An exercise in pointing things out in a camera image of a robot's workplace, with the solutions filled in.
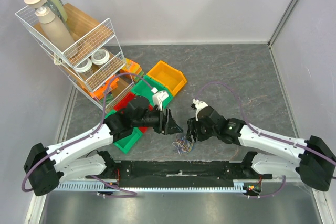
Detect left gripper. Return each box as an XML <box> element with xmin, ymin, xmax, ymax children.
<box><xmin>133</xmin><ymin>105</ymin><xmax>183</xmax><ymax>135</ymax></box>

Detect wire bundle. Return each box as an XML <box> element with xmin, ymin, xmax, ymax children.
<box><xmin>171</xmin><ymin>133</ymin><xmax>196</xmax><ymax>156</ymax></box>

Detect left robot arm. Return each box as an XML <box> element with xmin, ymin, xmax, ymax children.
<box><xmin>22</xmin><ymin>96</ymin><xmax>183</xmax><ymax>196</ymax></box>

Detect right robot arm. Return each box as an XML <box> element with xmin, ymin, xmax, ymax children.
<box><xmin>187</xmin><ymin>101</ymin><xmax>335</xmax><ymax>191</ymax></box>

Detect yellow plastic bin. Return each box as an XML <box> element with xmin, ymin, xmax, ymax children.
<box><xmin>147</xmin><ymin>60</ymin><xmax>187</xmax><ymax>97</ymax></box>

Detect green bin upper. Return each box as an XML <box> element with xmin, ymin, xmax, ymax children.
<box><xmin>131</xmin><ymin>75</ymin><xmax>174</xmax><ymax>108</ymax></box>

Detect green bin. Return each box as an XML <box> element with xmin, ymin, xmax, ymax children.
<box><xmin>103</xmin><ymin>110</ymin><xmax>143</xmax><ymax>154</ymax></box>
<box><xmin>131</xmin><ymin>75</ymin><xmax>174</xmax><ymax>108</ymax></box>

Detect green bin lower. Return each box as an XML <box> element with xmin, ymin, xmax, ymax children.
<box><xmin>103</xmin><ymin>110</ymin><xmax>143</xmax><ymax>154</ymax></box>

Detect red plastic bin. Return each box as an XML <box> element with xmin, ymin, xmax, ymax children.
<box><xmin>113</xmin><ymin>91</ymin><xmax>153</xmax><ymax>133</ymax></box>

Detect orange snack box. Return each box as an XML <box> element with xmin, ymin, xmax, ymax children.
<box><xmin>89</xmin><ymin>76</ymin><xmax>119</xmax><ymax>100</ymax></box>

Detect white lid jar right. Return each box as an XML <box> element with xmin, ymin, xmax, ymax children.
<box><xmin>90</xmin><ymin>49</ymin><xmax>110</xmax><ymax>68</ymax></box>

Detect white lid jar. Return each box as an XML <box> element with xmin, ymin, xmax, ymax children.
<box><xmin>75</xmin><ymin>58</ymin><xmax>93</xmax><ymax>79</ymax></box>
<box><xmin>90</xmin><ymin>49</ymin><xmax>110</xmax><ymax>68</ymax></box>

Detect white lid jar left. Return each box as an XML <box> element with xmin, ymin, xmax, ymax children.
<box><xmin>75</xmin><ymin>58</ymin><xmax>93</xmax><ymax>79</ymax></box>

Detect beige pump bottle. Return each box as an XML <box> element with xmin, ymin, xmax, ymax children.
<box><xmin>35</xmin><ymin>6</ymin><xmax>75</xmax><ymax>52</ymax></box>

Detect green bottle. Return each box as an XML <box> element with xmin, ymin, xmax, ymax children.
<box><xmin>47</xmin><ymin>0</ymin><xmax>68</xmax><ymax>22</ymax></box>

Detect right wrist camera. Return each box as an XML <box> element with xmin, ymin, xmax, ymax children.
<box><xmin>191</xmin><ymin>98</ymin><xmax>208</xmax><ymax>121</ymax></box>

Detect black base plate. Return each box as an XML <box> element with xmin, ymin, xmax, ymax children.
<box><xmin>116</xmin><ymin>161</ymin><xmax>251</xmax><ymax>184</ymax></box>

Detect slotted cable duct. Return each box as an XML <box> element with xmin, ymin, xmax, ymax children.
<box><xmin>56</xmin><ymin>179</ymin><xmax>259</xmax><ymax>193</ymax></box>

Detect white wire shelf rack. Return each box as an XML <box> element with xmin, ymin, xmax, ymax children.
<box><xmin>16</xmin><ymin>0</ymin><xmax>134</xmax><ymax>112</ymax></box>

